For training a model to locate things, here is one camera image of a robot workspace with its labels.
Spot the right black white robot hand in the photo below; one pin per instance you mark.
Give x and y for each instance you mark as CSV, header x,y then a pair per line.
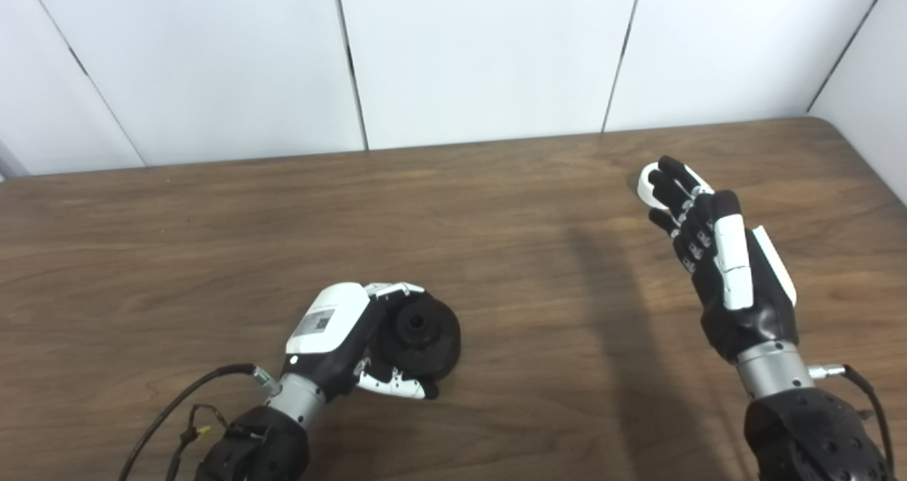
x,y
751,318

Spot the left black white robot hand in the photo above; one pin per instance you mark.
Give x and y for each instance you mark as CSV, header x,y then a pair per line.
x,y
333,325

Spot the round black stepped part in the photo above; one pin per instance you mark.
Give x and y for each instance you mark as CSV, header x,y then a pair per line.
x,y
421,336

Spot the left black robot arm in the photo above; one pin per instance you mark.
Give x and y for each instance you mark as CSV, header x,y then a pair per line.
x,y
262,445

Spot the grey vertical wall post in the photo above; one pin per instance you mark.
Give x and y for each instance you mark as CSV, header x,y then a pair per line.
x,y
8,163

